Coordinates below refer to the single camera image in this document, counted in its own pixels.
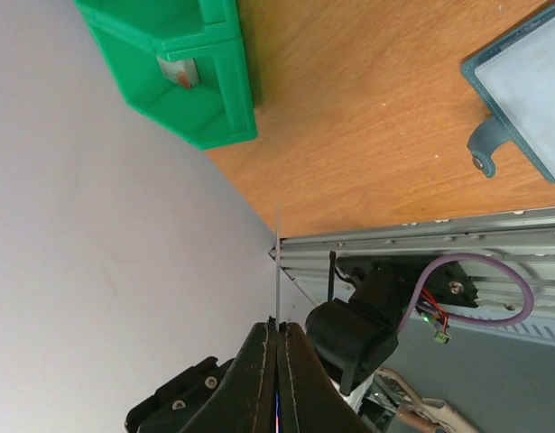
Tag left small circuit board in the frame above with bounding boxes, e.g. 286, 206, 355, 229
416, 304, 450, 345

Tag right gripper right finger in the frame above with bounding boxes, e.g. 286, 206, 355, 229
277, 322, 369, 433

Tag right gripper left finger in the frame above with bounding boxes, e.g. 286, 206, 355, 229
182, 318, 277, 433

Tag green plastic bin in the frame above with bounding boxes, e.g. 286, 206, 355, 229
76, 0, 257, 150

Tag grey slotted cable duct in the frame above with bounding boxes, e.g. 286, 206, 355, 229
502, 317, 555, 346

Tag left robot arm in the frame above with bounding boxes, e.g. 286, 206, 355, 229
305, 267, 413, 412

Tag aluminium front rail frame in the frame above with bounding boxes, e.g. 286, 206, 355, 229
268, 205, 555, 324

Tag teal leather card holder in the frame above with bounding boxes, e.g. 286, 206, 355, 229
460, 1, 555, 183

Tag card with red circle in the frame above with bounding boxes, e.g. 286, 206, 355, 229
157, 58, 200, 89

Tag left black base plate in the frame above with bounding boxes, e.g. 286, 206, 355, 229
336, 255, 477, 309

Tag pliers with beige handles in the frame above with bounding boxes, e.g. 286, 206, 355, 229
372, 368, 478, 432

